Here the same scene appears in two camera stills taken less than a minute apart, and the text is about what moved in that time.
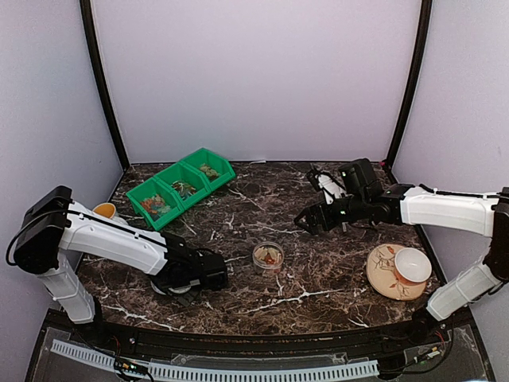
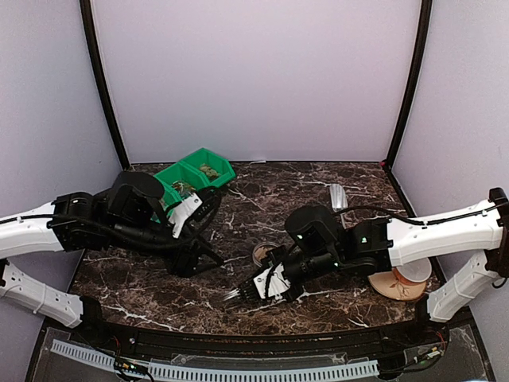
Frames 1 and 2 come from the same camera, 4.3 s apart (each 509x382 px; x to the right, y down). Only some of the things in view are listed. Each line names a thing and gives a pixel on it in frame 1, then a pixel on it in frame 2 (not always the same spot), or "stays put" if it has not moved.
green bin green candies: [212, 169] stays put
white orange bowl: [412, 267] stays put
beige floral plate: [383, 277] stays put
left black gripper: [188, 298] -> [184, 267]
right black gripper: [312, 211] -> [268, 261]
